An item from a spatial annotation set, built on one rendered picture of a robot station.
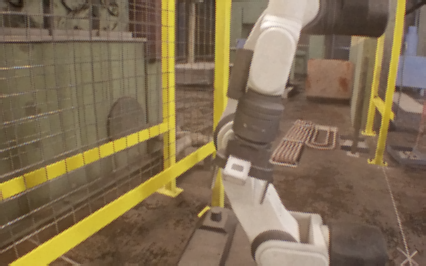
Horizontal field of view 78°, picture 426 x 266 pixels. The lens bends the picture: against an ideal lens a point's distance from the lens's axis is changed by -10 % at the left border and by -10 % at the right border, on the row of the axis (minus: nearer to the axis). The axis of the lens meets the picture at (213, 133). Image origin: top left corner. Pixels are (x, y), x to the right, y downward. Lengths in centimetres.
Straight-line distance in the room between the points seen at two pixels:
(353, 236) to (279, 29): 63
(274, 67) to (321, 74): 473
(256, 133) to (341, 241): 48
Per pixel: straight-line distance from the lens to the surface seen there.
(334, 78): 522
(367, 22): 75
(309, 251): 86
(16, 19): 160
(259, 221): 86
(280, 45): 49
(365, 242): 92
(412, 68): 824
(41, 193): 169
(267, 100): 53
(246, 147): 56
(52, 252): 74
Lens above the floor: 84
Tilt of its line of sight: 16 degrees down
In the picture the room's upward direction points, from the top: 1 degrees clockwise
